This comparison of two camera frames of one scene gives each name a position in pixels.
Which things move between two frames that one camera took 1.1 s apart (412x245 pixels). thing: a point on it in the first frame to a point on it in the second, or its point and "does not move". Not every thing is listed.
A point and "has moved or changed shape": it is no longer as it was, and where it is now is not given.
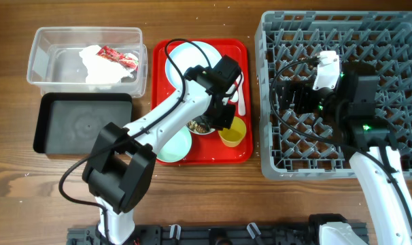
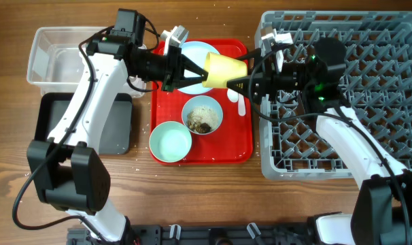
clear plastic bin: (56, 66) does not move
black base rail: (204, 235) does not move
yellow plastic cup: (234, 136) has moved or changed shape
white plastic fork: (241, 106) does not move
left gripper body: (218, 118) to (160, 67)
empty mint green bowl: (177, 148) does not move
